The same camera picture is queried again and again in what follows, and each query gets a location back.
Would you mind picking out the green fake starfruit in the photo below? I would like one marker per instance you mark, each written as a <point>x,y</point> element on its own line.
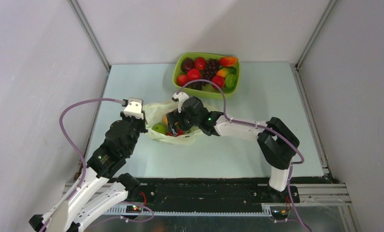
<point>230,81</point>

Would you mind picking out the fake grape bunch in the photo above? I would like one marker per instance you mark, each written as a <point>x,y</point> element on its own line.
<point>211,69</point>

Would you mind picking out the yellow green fake mango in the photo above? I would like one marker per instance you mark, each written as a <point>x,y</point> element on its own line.
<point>223,72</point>

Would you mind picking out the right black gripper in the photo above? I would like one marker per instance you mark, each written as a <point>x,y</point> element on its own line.
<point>173,117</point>

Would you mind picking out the red fake fruit lower right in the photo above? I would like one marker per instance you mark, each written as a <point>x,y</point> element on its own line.
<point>218,81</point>

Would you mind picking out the green plastic fruit bowl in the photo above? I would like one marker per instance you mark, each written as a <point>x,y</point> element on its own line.
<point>202,87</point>

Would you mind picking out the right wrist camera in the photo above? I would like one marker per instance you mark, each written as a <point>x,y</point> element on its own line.
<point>180,98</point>

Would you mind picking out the red fake fruit middle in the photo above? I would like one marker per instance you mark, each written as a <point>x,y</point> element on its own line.
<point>193,74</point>

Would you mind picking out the fake strawberry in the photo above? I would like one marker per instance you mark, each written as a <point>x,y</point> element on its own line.
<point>182,80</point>

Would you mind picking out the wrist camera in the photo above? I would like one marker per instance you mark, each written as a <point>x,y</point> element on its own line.
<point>134,108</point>
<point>180,98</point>

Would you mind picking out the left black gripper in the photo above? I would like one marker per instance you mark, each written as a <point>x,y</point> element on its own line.
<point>142,121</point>

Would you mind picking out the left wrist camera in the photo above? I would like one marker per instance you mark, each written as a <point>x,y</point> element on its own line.
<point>134,108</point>

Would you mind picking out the red fake fruit top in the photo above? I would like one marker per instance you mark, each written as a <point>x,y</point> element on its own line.
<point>200,63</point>

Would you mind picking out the fake peach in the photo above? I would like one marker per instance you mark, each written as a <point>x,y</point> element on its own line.
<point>165,120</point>

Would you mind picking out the orange red fake mango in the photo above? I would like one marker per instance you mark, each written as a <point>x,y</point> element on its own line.
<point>228,61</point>

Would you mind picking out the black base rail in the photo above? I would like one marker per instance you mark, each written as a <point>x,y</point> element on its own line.
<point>210,195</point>

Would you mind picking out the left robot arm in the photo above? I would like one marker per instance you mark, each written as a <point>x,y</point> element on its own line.
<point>77,209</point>

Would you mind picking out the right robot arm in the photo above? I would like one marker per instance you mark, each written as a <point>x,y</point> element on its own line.
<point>276,141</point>

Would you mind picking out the dark red fake plum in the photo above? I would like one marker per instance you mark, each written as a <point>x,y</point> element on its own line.
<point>187,64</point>

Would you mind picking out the fake green apple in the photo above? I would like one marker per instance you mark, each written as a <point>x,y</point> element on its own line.
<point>160,128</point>

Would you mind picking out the pale green plastic bag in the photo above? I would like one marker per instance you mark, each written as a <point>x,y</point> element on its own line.
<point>154,113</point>

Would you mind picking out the red fake apple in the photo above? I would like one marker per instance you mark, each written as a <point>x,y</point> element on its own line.
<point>176,133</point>

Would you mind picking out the red fake fruit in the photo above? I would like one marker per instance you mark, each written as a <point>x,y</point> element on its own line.
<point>218,81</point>
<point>200,63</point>
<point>193,74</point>

